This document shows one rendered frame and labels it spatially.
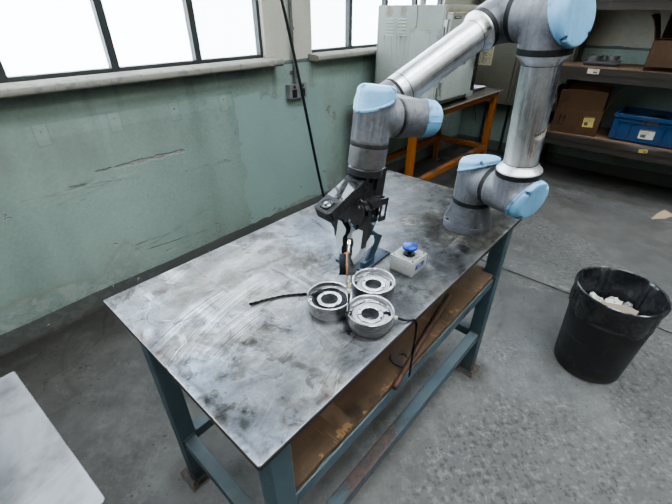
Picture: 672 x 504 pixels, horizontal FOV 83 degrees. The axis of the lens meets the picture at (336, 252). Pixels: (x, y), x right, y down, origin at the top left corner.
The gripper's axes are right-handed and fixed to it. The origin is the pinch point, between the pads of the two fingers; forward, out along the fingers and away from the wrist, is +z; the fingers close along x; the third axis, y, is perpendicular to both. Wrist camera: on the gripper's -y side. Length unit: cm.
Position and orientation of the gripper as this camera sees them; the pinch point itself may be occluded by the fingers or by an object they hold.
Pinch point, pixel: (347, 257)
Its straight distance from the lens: 84.4
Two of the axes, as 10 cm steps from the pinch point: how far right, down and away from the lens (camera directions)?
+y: 6.7, -2.8, 6.9
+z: -1.0, 8.8, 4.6
